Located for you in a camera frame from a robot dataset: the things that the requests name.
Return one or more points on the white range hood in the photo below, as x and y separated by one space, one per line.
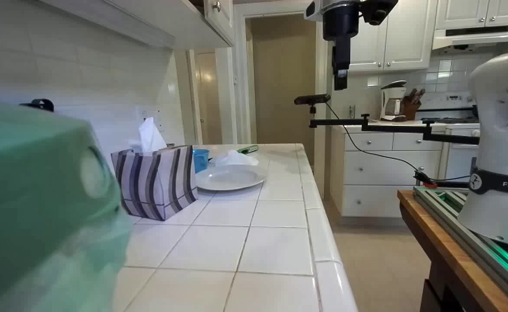
479 36

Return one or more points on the white tissue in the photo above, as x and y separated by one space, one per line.
151 137

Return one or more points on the green and white wipes container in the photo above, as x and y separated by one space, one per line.
33 201

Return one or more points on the grey striped tissue box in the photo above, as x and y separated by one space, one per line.
154 182

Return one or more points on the white wall cabinet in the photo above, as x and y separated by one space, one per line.
397 40
149 17
484 10

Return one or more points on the green utility lighter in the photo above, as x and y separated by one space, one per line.
246 149

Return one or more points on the white coffee maker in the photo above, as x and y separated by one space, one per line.
392 100

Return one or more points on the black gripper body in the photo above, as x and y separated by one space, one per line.
340 22

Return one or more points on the black table clock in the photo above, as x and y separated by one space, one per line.
38 104

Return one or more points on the small white wall outlet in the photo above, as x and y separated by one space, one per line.
352 109

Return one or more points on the white base cabinet with drawers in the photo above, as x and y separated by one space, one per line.
375 183

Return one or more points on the black red clamp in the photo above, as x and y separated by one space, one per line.
425 176

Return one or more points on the white stove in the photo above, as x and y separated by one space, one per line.
446 112

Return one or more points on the wooden knife block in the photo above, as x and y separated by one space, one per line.
411 104

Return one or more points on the wooden table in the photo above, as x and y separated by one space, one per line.
437 242

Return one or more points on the white plate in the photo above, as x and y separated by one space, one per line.
229 176

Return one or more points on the black camera on mount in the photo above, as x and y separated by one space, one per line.
312 98

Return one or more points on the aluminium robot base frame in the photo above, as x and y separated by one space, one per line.
484 253

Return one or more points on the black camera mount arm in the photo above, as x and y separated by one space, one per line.
392 128

